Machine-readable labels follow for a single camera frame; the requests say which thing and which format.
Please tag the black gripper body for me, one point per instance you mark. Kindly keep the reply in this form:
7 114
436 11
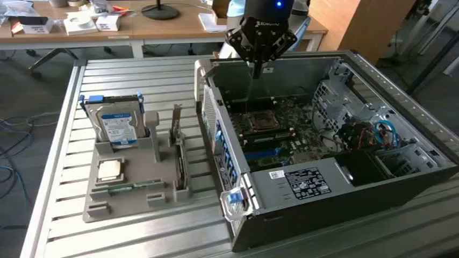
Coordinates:
266 16

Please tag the Nvidia graphics card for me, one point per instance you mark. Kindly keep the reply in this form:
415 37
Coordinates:
180 161

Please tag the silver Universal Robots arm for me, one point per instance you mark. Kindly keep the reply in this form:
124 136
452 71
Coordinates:
300 35

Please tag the white paper stack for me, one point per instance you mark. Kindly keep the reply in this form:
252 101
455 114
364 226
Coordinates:
211 24

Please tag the brown cardboard box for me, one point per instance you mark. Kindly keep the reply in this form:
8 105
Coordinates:
219 9

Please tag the black lamp base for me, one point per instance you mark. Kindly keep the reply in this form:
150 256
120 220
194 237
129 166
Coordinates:
159 12

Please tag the wooden cabinet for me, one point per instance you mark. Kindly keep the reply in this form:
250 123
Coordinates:
376 27

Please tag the perforated metal drive cage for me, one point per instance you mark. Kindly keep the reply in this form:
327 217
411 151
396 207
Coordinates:
334 107

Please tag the metal CPU socket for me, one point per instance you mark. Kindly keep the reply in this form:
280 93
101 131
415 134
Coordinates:
262 121

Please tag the RAM stick with black label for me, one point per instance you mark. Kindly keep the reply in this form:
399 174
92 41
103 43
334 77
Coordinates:
268 137

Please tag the white labelled box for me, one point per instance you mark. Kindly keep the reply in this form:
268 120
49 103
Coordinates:
107 23

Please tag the blue card retainer strip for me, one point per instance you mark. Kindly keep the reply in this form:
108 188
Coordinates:
224 150

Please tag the blue expansion slot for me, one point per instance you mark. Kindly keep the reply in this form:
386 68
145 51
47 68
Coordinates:
262 154

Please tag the flat white box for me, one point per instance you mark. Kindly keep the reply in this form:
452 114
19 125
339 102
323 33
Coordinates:
80 31

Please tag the white tape roll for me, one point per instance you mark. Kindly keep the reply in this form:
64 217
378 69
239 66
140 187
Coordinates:
80 21

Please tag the hard disk with blue carrier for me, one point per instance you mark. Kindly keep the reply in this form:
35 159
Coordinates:
117 126

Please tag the beige tape roll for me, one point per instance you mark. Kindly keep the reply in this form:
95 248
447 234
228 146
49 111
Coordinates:
76 2

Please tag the metal cup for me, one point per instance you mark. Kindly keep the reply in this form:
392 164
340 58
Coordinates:
57 3

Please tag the grey power supply unit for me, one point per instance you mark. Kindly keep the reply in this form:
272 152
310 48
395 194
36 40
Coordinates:
279 185

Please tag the grey parts rack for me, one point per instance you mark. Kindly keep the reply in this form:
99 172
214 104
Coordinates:
143 172

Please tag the metal disk bay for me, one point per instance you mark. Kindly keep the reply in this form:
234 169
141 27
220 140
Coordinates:
408 161

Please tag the white box with black lid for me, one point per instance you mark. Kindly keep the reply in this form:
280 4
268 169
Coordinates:
36 25

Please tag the blue case latch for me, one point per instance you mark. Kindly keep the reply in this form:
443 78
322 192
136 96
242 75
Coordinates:
235 197

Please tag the silver CPU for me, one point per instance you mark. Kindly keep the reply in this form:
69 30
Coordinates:
109 170

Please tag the green RAM stick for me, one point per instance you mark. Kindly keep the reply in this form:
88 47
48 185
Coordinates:
128 185

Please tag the clear plastic bags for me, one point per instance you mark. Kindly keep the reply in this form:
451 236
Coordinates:
17 8

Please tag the open black PC case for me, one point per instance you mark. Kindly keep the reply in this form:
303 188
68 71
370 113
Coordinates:
340 215

